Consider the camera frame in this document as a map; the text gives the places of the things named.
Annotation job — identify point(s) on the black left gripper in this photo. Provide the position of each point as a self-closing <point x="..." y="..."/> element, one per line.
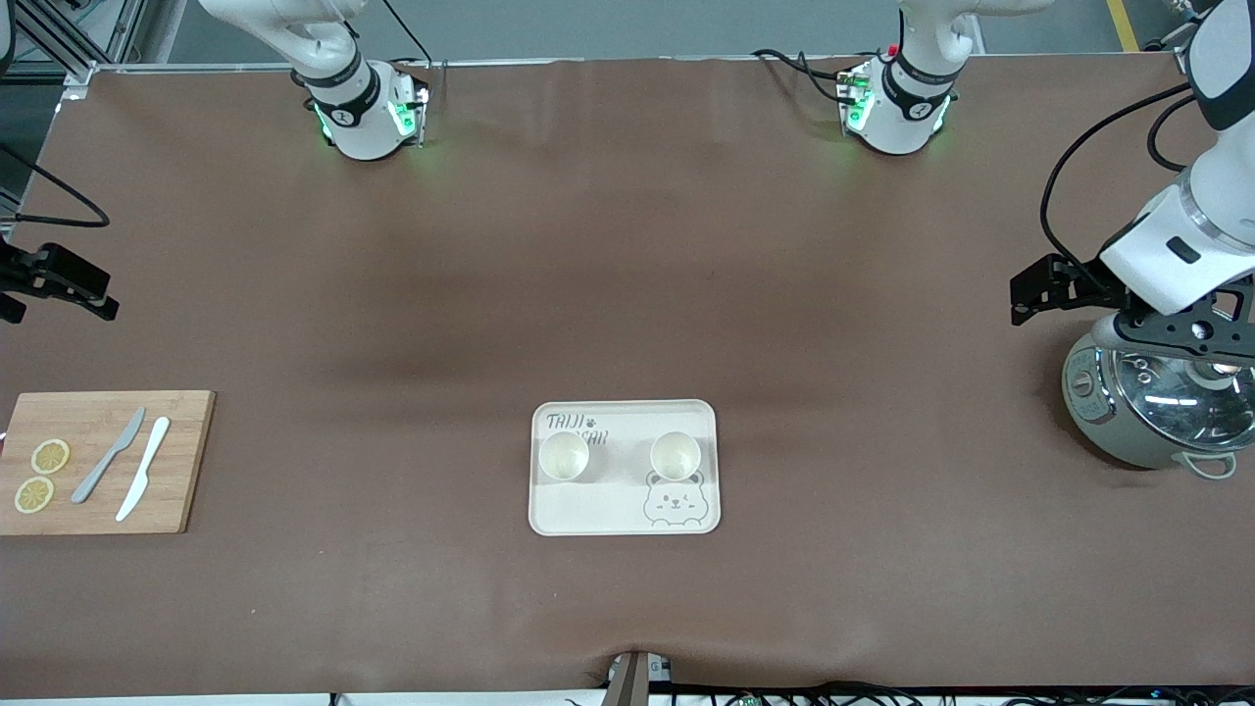
<point x="1086" y="284"/>

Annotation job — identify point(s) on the cream bear print tray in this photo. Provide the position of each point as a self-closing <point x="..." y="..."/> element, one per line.
<point x="608" y="510"/>

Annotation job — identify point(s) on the grey-green cooking pot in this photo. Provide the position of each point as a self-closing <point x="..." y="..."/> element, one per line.
<point x="1088" y="412"/>

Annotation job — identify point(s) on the aluminium frame struts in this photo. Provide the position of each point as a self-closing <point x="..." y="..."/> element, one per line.
<point x="69" y="44"/>

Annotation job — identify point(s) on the bamboo cutting board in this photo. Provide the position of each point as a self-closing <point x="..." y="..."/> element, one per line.
<point x="186" y="461"/>

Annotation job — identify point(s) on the yellow lemon slice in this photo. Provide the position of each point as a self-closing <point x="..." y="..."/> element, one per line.
<point x="34" y="494"/>
<point x="51" y="456"/>

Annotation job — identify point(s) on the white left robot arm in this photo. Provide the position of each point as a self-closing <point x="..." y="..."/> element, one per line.
<point x="897" y="118"/>

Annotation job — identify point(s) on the white IKEA cup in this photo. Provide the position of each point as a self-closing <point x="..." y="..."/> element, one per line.
<point x="676" y="457"/>
<point x="565" y="457"/>

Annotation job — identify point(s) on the glass pot lid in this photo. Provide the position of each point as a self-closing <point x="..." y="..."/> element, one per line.
<point x="1177" y="412"/>

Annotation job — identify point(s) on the grey plastic knife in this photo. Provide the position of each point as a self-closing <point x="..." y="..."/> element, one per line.
<point x="103" y="461"/>

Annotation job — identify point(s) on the brown table mat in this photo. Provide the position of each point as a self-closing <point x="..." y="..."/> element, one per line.
<point x="627" y="245"/>

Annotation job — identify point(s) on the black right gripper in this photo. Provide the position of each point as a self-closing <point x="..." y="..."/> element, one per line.
<point x="29" y="269"/>

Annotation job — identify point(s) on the white plastic knife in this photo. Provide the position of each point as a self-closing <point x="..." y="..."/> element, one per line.
<point x="145" y="466"/>

